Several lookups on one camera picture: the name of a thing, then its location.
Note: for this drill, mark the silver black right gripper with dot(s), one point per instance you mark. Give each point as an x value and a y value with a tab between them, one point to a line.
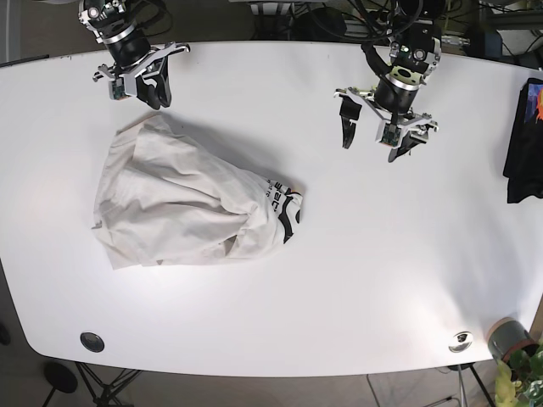
140	70

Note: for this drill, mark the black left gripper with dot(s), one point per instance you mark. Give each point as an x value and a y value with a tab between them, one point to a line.
399	81

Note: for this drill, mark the white graphic T-shirt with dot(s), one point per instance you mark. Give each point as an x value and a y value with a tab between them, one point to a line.
163	199

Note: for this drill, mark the black graphic T-shirt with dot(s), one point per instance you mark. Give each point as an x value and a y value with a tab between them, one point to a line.
523	166

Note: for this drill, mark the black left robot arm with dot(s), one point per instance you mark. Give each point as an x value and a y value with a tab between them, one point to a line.
408	20

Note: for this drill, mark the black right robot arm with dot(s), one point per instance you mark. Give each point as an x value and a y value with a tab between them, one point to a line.
148	9

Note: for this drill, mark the silver table grommet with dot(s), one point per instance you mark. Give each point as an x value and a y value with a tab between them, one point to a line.
460	342

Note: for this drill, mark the black table grommet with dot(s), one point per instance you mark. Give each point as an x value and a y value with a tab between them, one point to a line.
92	342

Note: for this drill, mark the potted green plant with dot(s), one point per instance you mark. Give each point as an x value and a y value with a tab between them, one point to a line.
519	364

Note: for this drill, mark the black tripod stand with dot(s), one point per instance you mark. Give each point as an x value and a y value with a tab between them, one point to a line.
63	380

